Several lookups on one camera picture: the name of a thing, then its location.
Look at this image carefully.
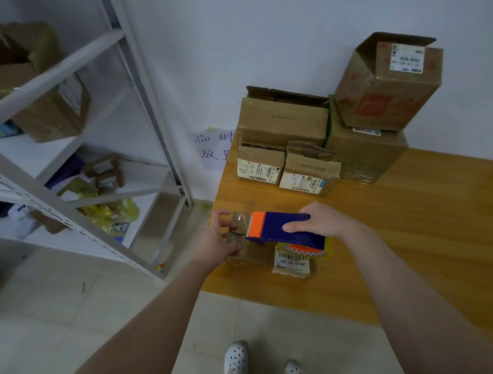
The person's right hand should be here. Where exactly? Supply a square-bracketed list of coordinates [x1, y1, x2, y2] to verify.
[282, 200, 371, 241]

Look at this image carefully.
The person's left hand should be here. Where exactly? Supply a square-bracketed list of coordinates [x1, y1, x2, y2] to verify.
[191, 210, 243, 272]

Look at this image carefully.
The blue orange tape dispenser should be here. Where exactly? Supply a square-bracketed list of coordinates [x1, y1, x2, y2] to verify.
[245, 211, 329, 260]

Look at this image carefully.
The box barcode label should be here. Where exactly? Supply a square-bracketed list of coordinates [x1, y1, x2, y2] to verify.
[219, 210, 318, 279]

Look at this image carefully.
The stack of cardboard boxes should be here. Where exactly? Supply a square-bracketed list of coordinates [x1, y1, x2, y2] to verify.
[235, 31, 445, 197]

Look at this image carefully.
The person's left forearm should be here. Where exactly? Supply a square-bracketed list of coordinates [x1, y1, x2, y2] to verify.
[73, 258, 217, 374]

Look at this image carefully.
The person's right forearm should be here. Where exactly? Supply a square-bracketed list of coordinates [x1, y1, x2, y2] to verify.
[347, 219, 493, 374]

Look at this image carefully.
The yellow plastic bag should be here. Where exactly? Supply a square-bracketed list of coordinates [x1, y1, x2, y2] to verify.
[73, 193, 141, 236]

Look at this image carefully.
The wooden table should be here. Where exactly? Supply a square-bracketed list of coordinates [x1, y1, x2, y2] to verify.
[200, 139, 493, 332]

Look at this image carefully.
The small open carton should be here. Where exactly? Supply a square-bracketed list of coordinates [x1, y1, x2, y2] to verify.
[83, 154, 126, 190]

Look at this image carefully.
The dark blue bag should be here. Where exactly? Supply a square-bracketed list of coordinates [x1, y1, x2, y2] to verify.
[45, 153, 89, 192]

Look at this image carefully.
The white plastic bag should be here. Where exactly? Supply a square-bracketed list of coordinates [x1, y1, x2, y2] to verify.
[0, 204, 41, 240]

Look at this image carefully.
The large worn shelf carton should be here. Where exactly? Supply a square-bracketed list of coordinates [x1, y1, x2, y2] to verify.
[0, 22, 92, 144]

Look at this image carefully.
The grey metal shelf rack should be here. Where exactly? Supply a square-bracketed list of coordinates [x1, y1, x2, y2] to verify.
[0, 0, 195, 280]

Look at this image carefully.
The white paper wall sign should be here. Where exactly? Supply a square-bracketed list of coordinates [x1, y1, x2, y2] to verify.
[193, 127, 236, 173]

